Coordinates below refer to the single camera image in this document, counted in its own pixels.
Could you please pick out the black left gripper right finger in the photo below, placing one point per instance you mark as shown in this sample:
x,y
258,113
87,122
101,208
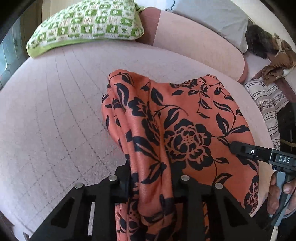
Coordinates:
x,y
211,213

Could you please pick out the light grey pillow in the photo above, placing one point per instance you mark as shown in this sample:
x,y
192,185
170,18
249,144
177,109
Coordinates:
x,y
221,16

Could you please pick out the orange black floral garment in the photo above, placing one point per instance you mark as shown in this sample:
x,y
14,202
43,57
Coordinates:
x,y
166,128

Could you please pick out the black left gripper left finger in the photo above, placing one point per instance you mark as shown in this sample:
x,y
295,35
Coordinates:
x,y
88,212

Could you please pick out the pink bolster cushion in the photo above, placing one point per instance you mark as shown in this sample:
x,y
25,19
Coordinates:
x,y
178,34

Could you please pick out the brown patterned cloth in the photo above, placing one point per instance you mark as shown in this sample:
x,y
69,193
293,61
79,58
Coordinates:
x,y
281,64

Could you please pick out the striped grey white cloth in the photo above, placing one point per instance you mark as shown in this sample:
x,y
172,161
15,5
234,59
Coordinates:
x,y
270,101

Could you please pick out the person right hand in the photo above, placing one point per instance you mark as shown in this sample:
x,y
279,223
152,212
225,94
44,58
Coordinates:
x,y
274,194

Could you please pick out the dark furry item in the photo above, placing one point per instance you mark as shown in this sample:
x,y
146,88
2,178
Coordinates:
x,y
259,41

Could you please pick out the green white patterned pillow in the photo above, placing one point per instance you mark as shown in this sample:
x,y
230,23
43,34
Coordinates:
x,y
87,21

